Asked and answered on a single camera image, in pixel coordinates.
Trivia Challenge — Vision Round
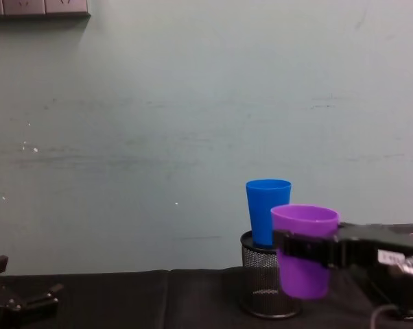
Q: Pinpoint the grey wall socket panel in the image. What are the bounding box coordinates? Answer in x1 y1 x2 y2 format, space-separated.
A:
0 0 92 23

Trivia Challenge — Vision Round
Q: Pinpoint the black mesh pen holder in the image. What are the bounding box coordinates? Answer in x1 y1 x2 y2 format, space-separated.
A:
239 230 303 320

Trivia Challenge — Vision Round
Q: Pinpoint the blue plastic cup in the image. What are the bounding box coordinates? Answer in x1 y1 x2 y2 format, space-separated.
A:
245 178 292 248

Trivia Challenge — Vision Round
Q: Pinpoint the thin cable with silver plug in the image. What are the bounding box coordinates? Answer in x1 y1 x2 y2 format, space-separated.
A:
370 256 413 329

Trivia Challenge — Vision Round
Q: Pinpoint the black table cloth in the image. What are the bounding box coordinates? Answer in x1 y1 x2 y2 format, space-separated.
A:
0 268 413 329

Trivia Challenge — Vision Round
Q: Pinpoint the purple plastic cup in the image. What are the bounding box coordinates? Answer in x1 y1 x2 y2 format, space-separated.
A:
270 204 342 301

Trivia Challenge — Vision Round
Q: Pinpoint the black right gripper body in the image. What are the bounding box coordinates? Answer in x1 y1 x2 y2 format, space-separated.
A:
340 223 413 318

